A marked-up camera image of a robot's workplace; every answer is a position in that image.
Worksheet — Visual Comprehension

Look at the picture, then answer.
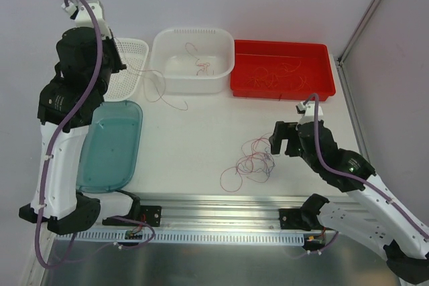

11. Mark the thin wire bundle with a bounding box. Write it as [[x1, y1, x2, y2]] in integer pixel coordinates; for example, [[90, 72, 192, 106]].
[[219, 133, 278, 194]]

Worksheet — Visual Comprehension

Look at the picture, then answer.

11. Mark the pink wire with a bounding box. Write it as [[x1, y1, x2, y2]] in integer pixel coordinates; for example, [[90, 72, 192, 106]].
[[125, 68, 189, 112]]

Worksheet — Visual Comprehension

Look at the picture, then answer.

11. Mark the orange wire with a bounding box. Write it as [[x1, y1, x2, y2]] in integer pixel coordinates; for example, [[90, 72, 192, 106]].
[[243, 60, 309, 92]]

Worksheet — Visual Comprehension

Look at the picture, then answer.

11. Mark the red white twisted wire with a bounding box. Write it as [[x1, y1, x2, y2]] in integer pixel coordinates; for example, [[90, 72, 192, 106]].
[[184, 42, 216, 78]]

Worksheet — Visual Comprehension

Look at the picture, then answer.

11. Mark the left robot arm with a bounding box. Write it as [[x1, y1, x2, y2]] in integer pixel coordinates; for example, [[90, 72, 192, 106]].
[[19, 27, 143, 235]]

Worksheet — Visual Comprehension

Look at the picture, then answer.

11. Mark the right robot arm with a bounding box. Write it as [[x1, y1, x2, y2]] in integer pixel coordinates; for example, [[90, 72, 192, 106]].
[[269, 121, 428, 285]]

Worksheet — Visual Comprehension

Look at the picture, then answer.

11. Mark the white perforated plastic basket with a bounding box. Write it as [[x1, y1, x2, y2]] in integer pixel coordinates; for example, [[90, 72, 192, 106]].
[[104, 38, 149, 102]]

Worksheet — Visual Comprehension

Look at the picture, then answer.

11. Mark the red plastic tray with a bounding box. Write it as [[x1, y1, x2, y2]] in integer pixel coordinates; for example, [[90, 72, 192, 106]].
[[230, 40, 336, 101]]

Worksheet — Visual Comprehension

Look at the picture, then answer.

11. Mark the white plastic tub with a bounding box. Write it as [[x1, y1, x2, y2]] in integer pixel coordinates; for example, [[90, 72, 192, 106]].
[[149, 27, 235, 95]]

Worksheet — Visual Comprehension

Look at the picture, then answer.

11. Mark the teal translucent plastic bin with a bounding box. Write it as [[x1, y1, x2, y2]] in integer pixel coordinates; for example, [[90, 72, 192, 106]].
[[76, 100, 143, 194]]

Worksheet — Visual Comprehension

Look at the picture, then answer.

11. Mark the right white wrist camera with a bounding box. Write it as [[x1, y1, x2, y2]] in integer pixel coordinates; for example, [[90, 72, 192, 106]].
[[296, 101, 324, 125]]

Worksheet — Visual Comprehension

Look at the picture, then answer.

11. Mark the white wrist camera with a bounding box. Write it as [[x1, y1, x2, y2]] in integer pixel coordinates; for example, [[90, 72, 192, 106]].
[[296, 101, 324, 125], [62, 0, 113, 40]]

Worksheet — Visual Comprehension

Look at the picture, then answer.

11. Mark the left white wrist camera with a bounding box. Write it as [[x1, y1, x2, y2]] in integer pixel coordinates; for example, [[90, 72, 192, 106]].
[[62, 0, 113, 40]]

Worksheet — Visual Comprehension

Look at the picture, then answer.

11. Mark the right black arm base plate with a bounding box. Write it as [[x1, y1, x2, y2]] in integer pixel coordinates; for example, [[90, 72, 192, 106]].
[[278, 208, 312, 231]]

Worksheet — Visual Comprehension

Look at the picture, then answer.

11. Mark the aluminium mounting rail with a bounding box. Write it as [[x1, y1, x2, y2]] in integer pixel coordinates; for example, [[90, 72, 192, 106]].
[[42, 194, 373, 233]]

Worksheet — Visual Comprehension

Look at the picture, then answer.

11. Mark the white slotted cable duct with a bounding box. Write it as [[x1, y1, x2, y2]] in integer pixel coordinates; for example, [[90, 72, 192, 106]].
[[75, 229, 304, 246]]

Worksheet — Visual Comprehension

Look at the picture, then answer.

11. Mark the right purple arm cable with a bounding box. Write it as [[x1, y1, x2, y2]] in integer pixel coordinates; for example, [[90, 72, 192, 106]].
[[284, 93, 429, 260]]

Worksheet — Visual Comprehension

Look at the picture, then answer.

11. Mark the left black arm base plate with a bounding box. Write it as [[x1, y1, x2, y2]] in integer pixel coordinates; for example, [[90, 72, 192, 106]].
[[102, 205, 162, 227]]

